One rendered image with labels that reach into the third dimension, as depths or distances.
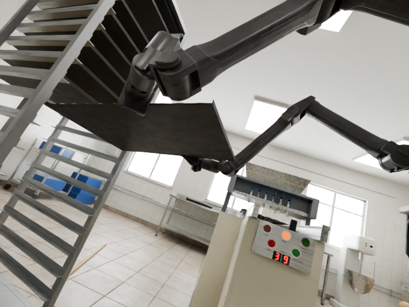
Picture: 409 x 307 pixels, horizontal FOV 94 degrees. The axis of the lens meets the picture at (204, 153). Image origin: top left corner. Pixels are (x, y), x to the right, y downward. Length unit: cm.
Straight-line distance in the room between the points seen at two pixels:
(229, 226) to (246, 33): 143
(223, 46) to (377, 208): 597
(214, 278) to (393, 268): 505
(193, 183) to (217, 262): 345
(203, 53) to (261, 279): 88
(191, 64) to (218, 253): 148
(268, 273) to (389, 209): 553
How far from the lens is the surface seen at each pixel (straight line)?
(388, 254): 623
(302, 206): 183
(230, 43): 42
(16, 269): 140
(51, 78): 85
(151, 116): 60
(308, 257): 99
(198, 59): 38
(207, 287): 173
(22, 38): 135
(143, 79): 41
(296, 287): 102
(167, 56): 37
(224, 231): 165
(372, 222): 607
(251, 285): 99
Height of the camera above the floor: 79
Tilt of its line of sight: 16 degrees up
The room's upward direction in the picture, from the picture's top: 21 degrees clockwise
